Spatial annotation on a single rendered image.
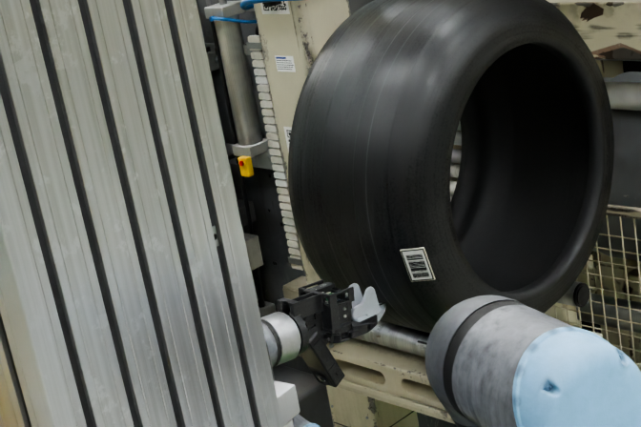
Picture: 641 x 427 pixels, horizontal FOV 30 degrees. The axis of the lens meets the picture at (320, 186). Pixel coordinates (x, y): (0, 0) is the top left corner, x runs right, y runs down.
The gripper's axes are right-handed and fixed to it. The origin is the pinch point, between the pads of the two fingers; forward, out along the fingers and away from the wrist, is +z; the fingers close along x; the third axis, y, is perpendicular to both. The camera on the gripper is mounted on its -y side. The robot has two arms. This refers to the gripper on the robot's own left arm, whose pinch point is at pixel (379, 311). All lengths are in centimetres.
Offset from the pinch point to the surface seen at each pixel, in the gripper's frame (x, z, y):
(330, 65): 9.1, 2.3, 39.5
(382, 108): -5.6, -1.5, 33.9
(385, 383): 10.7, 11.2, -18.7
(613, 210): -6, 59, 4
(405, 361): 7.5, 13.4, -14.6
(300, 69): 29.3, 14.2, 36.6
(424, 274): -11.3, -0.8, 8.3
